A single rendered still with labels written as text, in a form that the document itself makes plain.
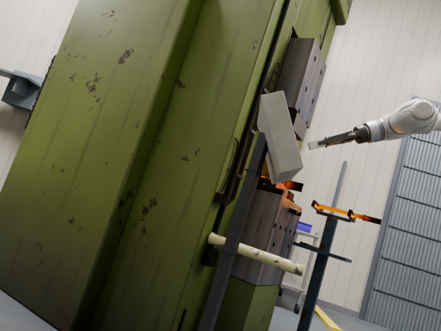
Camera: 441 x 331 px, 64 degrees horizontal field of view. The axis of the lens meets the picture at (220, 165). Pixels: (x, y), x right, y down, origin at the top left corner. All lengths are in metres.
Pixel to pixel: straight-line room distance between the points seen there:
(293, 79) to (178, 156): 0.72
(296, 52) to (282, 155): 0.93
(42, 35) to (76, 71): 4.48
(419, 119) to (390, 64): 4.87
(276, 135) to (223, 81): 0.63
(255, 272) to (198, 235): 0.36
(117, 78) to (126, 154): 0.48
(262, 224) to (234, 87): 0.68
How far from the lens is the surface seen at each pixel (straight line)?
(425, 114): 1.41
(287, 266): 1.48
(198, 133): 1.72
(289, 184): 1.93
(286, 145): 1.22
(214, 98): 1.75
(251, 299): 1.78
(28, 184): 2.32
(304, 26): 2.29
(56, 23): 6.82
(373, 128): 1.55
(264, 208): 1.78
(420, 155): 5.96
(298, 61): 2.00
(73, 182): 2.03
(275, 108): 1.25
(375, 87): 6.04
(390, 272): 5.67
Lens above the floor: 0.71
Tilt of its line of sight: 8 degrees up
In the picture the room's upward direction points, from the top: 18 degrees clockwise
